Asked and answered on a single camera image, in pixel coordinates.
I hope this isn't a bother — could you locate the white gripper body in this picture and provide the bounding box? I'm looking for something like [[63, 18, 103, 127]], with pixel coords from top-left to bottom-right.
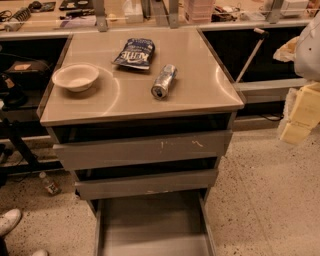
[[294, 13, 320, 81]]

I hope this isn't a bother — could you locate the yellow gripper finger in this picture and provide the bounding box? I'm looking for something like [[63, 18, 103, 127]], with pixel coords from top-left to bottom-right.
[[273, 37, 299, 62], [279, 82, 320, 145]]

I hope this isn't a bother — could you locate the silver redbull can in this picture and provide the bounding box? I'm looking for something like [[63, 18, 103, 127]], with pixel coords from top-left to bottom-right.
[[151, 64, 177, 100]]

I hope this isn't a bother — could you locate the grey top drawer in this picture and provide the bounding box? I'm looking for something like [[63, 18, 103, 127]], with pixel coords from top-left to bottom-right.
[[53, 130, 232, 171]]

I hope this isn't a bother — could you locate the grey drawer cabinet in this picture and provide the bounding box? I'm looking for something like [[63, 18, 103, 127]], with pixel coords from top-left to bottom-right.
[[36, 27, 246, 256]]

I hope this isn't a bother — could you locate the grey open bottom drawer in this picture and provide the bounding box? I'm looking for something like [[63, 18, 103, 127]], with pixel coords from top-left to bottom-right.
[[94, 190, 216, 256]]

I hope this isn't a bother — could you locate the grey middle drawer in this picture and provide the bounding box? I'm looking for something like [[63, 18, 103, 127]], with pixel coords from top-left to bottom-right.
[[75, 169, 218, 200]]

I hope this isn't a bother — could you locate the pink stacked container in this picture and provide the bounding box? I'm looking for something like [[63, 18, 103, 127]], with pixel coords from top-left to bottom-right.
[[184, 0, 215, 23]]

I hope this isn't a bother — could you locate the blue chip bag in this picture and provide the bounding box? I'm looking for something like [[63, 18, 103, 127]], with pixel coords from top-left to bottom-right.
[[113, 38, 155, 70]]

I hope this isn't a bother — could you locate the clear plastic box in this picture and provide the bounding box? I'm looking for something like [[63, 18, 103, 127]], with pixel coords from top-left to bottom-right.
[[122, 0, 143, 23]]

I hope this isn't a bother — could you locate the white bowl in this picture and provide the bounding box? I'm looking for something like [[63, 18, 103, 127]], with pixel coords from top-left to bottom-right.
[[52, 63, 99, 92]]

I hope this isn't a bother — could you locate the black bag on shelf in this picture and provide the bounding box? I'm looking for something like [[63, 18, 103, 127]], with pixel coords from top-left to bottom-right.
[[4, 60, 51, 90]]

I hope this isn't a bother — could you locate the plastic bottle on floor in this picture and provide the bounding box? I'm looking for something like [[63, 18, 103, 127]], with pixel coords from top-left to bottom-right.
[[39, 171, 61, 195]]

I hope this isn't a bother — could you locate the black stand leg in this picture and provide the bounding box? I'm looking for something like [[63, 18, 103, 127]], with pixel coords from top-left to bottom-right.
[[0, 116, 62, 176]]

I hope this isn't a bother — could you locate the white shoe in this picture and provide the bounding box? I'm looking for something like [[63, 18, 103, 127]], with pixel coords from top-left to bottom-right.
[[31, 249, 49, 256], [0, 209, 22, 237]]

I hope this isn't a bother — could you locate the black cable on floor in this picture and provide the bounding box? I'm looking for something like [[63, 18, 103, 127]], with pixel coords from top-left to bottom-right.
[[259, 113, 284, 122]]

